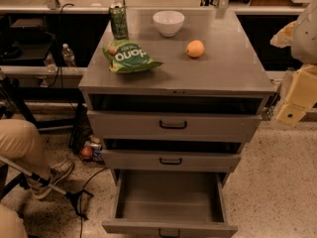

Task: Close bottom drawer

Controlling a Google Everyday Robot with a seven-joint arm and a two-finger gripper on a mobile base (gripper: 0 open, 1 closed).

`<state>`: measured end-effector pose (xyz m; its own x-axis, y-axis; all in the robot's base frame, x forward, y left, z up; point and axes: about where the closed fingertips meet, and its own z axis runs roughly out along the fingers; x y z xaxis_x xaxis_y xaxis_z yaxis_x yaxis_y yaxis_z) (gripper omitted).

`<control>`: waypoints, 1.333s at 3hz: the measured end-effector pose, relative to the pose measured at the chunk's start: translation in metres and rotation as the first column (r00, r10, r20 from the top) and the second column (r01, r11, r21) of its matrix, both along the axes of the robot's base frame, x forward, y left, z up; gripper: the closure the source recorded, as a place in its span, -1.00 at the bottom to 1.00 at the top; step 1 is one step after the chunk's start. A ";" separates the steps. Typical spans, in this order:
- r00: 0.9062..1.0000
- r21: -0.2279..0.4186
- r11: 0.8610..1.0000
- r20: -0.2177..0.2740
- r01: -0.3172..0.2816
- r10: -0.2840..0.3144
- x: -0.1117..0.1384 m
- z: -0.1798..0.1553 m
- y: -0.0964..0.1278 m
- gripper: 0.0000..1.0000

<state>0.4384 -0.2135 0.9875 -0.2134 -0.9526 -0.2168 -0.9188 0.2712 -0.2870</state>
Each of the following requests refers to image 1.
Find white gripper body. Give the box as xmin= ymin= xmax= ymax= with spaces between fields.
xmin=286 ymin=64 xmax=317 ymax=111

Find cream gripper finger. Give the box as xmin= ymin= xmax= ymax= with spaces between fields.
xmin=275 ymin=103 xmax=306 ymax=126

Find grey bottom drawer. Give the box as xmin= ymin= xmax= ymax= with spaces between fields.
xmin=103 ymin=170 xmax=238 ymax=238

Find grey drawer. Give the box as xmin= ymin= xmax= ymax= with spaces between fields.
xmin=103 ymin=170 xmax=238 ymax=238
xmin=87 ymin=111 xmax=262 ymax=143
xmin=102 ymin=150 xmax=241 ymax=173

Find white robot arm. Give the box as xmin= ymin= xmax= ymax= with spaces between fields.
xmin=270 ymin=1 xmax=317 ymax=126

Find grey metal drawer cabinet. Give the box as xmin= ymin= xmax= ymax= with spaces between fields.
xmin=78 ymin=9 xmax=276 ymax=186

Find grey middle drawer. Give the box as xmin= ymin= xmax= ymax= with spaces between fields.
xmin=102 ymin=150 xmax=241 ymax=173

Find grey top drawer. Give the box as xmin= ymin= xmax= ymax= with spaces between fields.
xmin=87 ymin=111 xmax=262 ymax=143

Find orange fruit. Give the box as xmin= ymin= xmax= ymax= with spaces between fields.
xmin=186 ymin=40 xmax=204 ymax=59

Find white bowl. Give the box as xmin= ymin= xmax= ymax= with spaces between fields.
xmin=153 ymin=11 xmax=185 ymax=37

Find green chip bag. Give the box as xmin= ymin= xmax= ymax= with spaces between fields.
xmin=102 ymin=40 xmax=161 ymax=73

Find green soda can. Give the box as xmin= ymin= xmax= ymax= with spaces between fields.
xmin=109 ymin=3 xmax=128 ymax=40

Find clear water bottle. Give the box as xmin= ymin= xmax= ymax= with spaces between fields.
xmin=61 ymin=44 xmax=76 ymax=67

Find grey grabber stick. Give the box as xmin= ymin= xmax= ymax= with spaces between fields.
xmin=0 ymin=156 xmax=93 ymax=220

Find beige sneaker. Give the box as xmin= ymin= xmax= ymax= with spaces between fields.
xmin=29 ymin=160 xmax=74 ymax=200

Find person leg khaki trousers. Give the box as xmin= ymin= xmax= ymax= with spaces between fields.
xmin=0 ymin=119 xmax=51 ymax=179

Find black floor cable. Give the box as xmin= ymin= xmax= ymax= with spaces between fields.
xmin=78 ymin=168 xmax=107 ymax=238

